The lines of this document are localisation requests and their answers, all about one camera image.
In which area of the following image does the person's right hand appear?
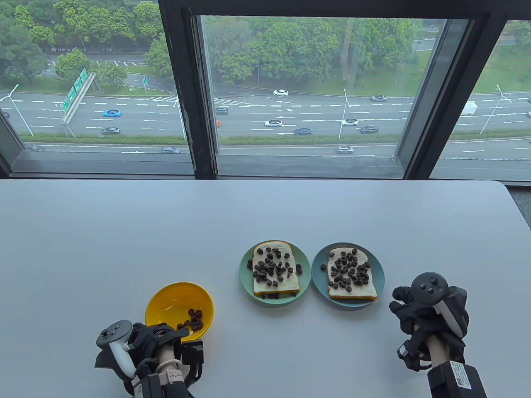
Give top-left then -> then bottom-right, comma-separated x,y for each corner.
389,285 -> 470,366

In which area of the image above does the person's left hand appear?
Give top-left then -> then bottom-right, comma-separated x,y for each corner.
126,323 -> 190,376

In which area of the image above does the yellow bowl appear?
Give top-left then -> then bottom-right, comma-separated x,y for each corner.
145,282 -> 215,343

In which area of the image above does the heap of dried cranberries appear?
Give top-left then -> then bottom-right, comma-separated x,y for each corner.
176,308 -> 204,332

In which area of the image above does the white toast slice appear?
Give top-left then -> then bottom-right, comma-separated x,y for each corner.
327,247 -> 378,300
252,241 -> 300,297

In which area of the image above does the beige wrist watch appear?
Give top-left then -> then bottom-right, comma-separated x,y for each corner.
155,359 -> 185,386

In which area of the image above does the black box with white label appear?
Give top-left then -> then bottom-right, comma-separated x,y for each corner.
427,361 -> 488,398
132,373 -> 188,398

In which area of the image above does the blue round plate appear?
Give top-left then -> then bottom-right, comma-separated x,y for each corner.
311,242 -> 385,308

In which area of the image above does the green round plate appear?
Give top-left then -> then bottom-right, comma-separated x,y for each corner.
239,240 -> 311,306

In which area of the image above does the green road sign gantry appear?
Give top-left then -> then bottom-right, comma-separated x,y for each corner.
60,68 -> 97,125

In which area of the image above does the grey motion controller with strap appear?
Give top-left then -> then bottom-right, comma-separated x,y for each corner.
95,319 -> 136,380
411,272 -> 468,338

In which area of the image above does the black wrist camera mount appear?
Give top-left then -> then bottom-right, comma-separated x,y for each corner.
397,337 -> 433,372
180,339 -> 205,383

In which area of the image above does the white street lamp post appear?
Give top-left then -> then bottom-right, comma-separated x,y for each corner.
338,88 -> 351,139
0,84 -> 34,137
480,85 -> 512,134

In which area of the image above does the dark window frame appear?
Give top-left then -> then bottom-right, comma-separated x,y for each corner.
0,0 -> 531,183

